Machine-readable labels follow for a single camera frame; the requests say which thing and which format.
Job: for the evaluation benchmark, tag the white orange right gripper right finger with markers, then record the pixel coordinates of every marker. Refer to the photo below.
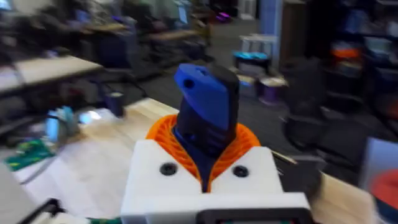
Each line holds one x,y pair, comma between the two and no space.
248,168

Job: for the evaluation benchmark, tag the white orange right gripper left finger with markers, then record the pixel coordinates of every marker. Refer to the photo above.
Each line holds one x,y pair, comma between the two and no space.
164,165

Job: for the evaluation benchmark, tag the blue electric screwdriver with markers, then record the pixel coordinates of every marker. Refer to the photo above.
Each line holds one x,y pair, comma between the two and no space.
206,105

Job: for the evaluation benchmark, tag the black tool case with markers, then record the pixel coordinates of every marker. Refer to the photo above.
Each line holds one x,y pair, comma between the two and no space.
300,172

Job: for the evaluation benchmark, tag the dark blue cup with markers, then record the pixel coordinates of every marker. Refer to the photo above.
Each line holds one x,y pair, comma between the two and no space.
114,104

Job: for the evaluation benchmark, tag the black office chair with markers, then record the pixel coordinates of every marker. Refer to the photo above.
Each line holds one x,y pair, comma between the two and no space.
303,105

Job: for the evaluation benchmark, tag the blue flat folder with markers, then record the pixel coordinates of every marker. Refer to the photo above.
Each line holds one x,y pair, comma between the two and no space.
381,154

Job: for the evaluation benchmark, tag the green board with blocks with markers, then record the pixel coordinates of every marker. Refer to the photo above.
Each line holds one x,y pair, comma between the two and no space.
29,154

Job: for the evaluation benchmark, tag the orange and dark blue bag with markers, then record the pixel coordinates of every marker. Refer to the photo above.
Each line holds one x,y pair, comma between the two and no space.
387,193

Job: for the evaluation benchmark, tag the pale background desk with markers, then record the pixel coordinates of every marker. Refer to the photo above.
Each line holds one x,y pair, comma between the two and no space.
53,70

